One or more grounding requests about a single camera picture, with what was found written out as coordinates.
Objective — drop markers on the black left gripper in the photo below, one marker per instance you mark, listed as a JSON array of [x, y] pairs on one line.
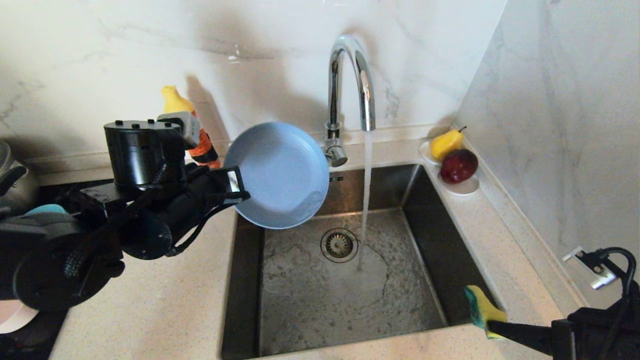
[[190, 205]]

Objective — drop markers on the yellow pear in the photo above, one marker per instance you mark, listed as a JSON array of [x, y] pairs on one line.
[[444, 144]]

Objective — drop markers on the yellow orange detergent bottle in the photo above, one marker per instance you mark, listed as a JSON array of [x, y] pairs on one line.
[[175, 100]]

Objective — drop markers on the stainless steel sink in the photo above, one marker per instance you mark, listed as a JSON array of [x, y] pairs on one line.
[[400, 300]]

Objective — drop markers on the blue-grey plate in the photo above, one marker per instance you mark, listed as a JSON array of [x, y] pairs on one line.
[[280, 175]]

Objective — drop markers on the pink bowl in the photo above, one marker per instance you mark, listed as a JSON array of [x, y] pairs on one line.
[[15, 317]]

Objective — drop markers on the yellow green sponge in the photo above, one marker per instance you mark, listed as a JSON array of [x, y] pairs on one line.
[[480, 305]]

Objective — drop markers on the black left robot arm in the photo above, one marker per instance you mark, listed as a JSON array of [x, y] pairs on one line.
[[135, 150]]

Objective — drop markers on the teal bowl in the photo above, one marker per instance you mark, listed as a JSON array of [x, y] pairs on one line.
[[47, 209]]

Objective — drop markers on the chrome gooseneck faucet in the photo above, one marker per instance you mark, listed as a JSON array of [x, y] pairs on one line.
[[334, 90]]

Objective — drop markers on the dark red apple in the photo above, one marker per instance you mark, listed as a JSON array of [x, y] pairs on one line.
[[457, 166]]

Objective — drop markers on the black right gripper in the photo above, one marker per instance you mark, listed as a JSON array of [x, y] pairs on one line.
[[595, 335]]

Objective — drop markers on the black induction cooktop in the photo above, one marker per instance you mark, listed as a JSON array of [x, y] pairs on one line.
[[30, 340]]

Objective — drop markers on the small white dish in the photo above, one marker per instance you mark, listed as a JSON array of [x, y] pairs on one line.
[[466, 188], [425, 153]]

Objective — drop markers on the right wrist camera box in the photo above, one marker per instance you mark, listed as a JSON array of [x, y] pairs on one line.
[[595, 270]]

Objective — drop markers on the round metal drain strainer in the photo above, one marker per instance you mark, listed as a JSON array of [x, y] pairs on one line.
[[339, 245]]

